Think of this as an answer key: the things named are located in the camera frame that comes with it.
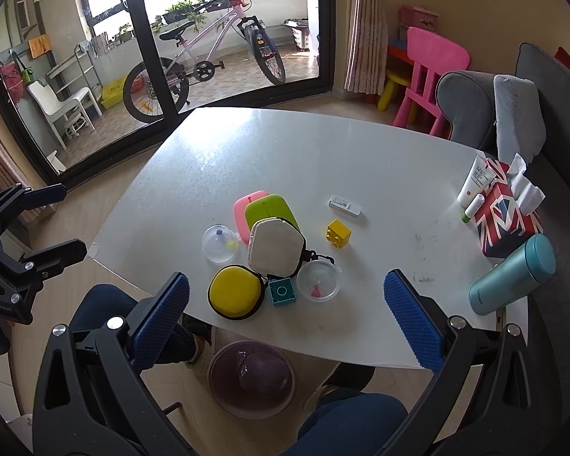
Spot red children's table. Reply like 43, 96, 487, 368
387, 42, 414, 102

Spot yellow round zip case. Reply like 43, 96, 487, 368
208, 264, 266, 320

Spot light grey pillow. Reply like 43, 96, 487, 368
493, 74, 547, 165

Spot small white rectangular box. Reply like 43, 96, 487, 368
328, 196, 362, 218

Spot teal thermos bottle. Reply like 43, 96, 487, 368
469, 234, 556, 315

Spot union jack tissue box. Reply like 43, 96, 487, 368
473, 158, 544, 258

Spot pink patterned curtain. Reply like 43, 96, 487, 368
344, 0, 388, 95

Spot person's left leg jeans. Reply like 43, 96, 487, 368
70, 284, 195, 364

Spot clear round container yellow bead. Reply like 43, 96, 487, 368
201, 225, 239, 264

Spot yellow children's stool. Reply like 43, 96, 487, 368
377, 70, 410, 111

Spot person's right leg jeans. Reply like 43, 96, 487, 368
284, 388, 408, 456

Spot pink storage box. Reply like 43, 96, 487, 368
398, 4, 439, 32

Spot pink silicone case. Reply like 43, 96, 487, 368
233, 190, 269, 245

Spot person's left black shoe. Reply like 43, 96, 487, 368
182, 314, 215, 376

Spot grey sofa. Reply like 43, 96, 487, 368
434, 42, 570, 438

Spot purple trash bin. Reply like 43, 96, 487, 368
207, 340, 296, 420

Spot clear round container pink piece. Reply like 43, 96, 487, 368
295, 258, 340, 302

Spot pink children's chair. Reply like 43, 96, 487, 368
393, 27, 472, 137

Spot beige hexagonal zip pouch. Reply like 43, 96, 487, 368
248, 217, 306, 278

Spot small white green-capped bottle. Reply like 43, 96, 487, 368
461, 193, 485, 223

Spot person's right black shoe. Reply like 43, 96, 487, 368
302, 363, 376, 414

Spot white cream tube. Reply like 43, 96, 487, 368
456, 155, 496, 209

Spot yellow crate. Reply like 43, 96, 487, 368
101, 76, 126, 109

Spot yellow toy block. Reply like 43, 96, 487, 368
326, 219, 351, 249

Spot green silicone case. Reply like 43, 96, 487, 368
246, 195, 299, 230

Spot white coffee table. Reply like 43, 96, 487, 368
89, 107, 496, 367

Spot black sliding door frame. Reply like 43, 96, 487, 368
0, 0, 339, 188

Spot person's leg jeans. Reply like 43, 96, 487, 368
70, 284, 195, 364
284, 388, 408, 456

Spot teal toy block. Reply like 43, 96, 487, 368
269, 278, 296, 307

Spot person's black shoe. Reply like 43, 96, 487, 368
302, 363, 376, 414
182, 314, 215, 376

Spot white plastic chair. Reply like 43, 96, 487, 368
27, 80, 103, 150

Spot white bicycle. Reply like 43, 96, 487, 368
122, 0, 287, 125

